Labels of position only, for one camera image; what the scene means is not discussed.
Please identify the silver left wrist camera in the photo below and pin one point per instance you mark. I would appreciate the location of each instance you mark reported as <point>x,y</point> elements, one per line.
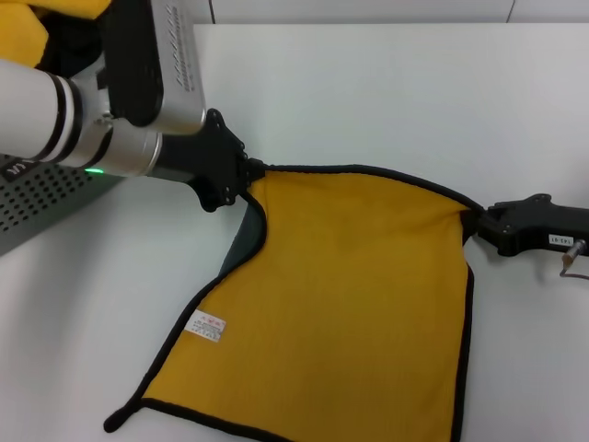
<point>179,69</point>

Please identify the yellow and grey towel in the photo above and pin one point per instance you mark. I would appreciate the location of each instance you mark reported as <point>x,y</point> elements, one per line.
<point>345,299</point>

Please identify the small yellow folded towel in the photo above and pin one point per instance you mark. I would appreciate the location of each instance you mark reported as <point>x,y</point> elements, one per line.
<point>78,7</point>

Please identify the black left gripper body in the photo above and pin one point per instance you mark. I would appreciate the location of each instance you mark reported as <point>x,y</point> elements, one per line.
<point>211,161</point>

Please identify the grey perforated storage box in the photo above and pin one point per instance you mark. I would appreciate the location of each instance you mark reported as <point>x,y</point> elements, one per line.
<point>46,202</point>

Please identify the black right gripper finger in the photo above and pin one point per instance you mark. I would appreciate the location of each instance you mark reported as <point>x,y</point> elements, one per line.
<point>480,215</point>
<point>471,231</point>

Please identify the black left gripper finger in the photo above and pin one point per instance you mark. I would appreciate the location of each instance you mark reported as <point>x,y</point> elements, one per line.
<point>255,166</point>
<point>247,182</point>

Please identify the large yellow folded towel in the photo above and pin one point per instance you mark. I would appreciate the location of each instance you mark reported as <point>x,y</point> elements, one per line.
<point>18,32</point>

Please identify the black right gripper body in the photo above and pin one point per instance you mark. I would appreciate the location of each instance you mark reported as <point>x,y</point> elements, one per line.
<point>529,225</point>

